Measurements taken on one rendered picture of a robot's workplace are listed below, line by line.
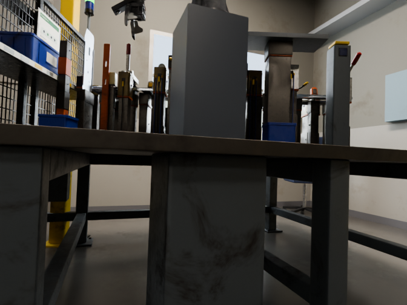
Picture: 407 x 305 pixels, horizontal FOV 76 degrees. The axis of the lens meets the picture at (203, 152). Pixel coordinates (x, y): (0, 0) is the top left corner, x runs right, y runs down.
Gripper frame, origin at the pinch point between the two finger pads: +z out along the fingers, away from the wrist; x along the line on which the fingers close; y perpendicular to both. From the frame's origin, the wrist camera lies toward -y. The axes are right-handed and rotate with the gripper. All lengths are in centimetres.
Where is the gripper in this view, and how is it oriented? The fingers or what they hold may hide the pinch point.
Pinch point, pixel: (129, 33)
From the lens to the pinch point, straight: 149.2
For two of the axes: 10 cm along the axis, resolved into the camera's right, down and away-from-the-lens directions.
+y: 10.0, 0.3, 0.1
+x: -0.1, 0.3, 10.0
